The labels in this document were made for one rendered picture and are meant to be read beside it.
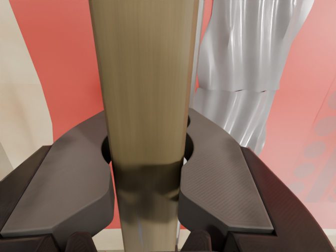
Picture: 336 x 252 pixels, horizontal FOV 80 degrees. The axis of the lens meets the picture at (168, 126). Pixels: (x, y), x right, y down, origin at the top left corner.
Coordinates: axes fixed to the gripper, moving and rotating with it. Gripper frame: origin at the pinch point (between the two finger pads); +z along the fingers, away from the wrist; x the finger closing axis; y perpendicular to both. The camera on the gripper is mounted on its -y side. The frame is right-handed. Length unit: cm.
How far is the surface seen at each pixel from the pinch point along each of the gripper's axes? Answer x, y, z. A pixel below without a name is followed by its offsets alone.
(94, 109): -5.3, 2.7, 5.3
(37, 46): -8.7, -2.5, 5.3
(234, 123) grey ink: 7.5, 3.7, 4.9
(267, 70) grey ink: 9.1, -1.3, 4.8
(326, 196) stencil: 21.4, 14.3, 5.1
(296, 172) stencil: 16.1, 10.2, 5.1
